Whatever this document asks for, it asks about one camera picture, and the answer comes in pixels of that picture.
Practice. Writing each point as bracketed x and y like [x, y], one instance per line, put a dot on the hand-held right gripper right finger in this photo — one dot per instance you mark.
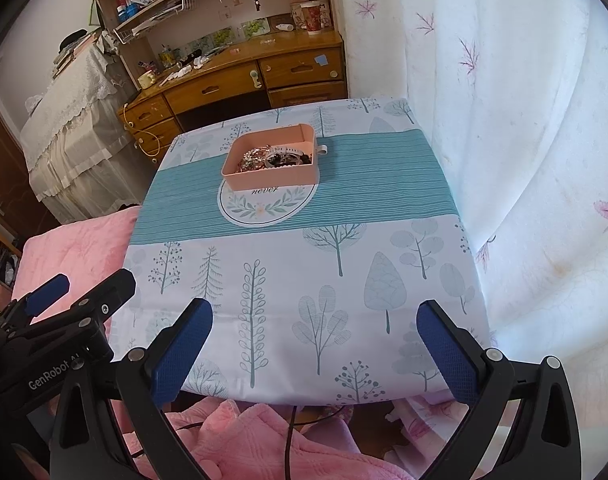
[446, 355]

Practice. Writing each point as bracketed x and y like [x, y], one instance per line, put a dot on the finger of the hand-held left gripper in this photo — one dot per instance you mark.
[46, 294]
[116, 290]

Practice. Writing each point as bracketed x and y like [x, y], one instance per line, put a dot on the blue sticky note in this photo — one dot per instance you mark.
[323, 60]

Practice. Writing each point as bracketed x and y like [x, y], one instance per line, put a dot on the silver rhinestone brooch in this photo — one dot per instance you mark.
[253, 156]

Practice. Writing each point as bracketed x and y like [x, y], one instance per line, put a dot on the wooden shelf hutch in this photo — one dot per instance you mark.
[133, 5]

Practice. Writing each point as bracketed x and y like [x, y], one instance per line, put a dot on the brown wooden door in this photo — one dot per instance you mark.
[6, 175]

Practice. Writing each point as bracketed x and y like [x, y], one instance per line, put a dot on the white floral curtain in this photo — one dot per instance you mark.
[509, 135]

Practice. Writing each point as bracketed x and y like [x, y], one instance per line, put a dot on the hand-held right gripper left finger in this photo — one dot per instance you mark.
[181, 355]

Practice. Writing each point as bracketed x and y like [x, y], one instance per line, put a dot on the pink plastic box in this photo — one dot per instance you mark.
[269, 177]

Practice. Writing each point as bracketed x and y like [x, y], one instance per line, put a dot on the pink fleece clothing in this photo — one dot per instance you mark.
[264, 440]

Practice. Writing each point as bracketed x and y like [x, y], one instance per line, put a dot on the pink quilted blanket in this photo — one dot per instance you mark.
[73, 250]

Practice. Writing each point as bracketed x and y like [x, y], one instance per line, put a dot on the white lace cloth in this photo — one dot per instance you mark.
[73, 125]

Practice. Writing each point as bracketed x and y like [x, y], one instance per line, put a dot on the red paper cup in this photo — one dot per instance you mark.
[315, 19]

